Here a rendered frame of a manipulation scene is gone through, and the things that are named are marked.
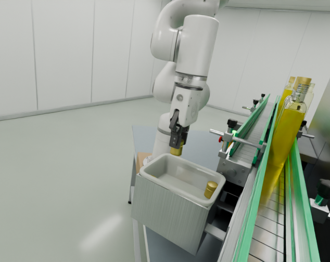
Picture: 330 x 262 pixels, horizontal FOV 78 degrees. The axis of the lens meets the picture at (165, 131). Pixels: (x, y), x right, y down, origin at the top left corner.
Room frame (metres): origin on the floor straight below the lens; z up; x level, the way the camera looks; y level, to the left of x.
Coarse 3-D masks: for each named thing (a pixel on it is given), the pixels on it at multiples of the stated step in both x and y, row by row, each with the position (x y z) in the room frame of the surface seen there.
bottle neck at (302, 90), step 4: (300, 84) 0.62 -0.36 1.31; (304, 84) 0.62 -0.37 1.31; (300, 88) 0.62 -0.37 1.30; (304, 88) 0.62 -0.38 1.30; (308, 88) 0.62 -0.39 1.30; (296, 92) 0.63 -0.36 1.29; (300, 92) 0.62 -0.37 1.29; (304, 92) 0.61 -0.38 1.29; (296, 96) 0.62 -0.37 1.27; (300, 96) 0.62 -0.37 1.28; (304, 96) 0.62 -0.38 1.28; (300, 100) 0.61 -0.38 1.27
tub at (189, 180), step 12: (168, 156) 0.63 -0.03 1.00; (144, 168) 0.52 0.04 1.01; (156, 168) 0.58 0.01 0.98; (168, 168) 0.63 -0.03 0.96; (180, 168) 0.61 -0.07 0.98; (192, 168) 0.59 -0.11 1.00; (204, 168) 0.58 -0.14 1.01; (156, 180) 0.47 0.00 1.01; (168, 180) 0.58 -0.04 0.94; (180, 180) 0.60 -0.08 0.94; (192, 180) 0.58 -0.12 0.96; (204, 180) 0.57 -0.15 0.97; (216, 180) 0.55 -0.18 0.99; (180, 192) 0.43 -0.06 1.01; (192, 192) 0.54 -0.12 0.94; (204, 192) 0.55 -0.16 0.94; (216, 192) 0.46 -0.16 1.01; (204, 204) 0.41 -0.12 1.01
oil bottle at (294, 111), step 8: (288, 104) 0.62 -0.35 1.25; (296, 104) 0.61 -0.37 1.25; (304, 104) 0.61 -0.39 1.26; (288, 112) 0.61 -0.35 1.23; (296, 112) 0.60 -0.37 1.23; (304, 112) 0.59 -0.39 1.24; (280, 120) 0.62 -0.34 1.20; (288, 120) 0.61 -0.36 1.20; (296, 120) 0.60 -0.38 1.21; (280, 128) 0.61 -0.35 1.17; (288, 128) 0.60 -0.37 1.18; (296, 128) 0.59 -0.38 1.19; (280, 136) 0.61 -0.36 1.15; (288, 136) 0.60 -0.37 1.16; (272, 144) 0.62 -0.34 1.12; (280, 144) 0.61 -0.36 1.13; (288, 144) 0.60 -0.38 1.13; (272, 152) 0.61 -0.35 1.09; (280, 152) 0.60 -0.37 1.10; (288, 152) 0.59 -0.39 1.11; (272, 160) 0.61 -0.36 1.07; (280, 160) 0.60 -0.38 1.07
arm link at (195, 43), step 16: (192, 16) 0.52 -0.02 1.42; (208, 16) 0.52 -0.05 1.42; (192, 32) 0.51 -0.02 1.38; (208, 32) 0.51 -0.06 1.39; (176, 48) 0.52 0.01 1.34; (192, 48) 0.51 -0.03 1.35; (208, 48) 0.52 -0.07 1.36; (176, 64) 0.54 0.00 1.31; (192, 64) 0.51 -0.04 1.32; (208, 64) 0.53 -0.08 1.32
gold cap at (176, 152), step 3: (183, 141) 0.54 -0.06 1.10; (183, 144) 0.55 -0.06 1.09; (171, 147) 0.54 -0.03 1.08; (180, 147) 0.53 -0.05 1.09; (171, 150) 0.54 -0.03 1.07; (174, 150) 0.53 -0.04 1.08; (177, 150) 0.53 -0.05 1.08; (180, 150) 0.54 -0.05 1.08; (171, 153) 0.54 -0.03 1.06; (174, 153) 0.53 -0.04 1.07; (177, 153) 0.53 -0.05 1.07; (180, 153) 0.54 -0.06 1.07
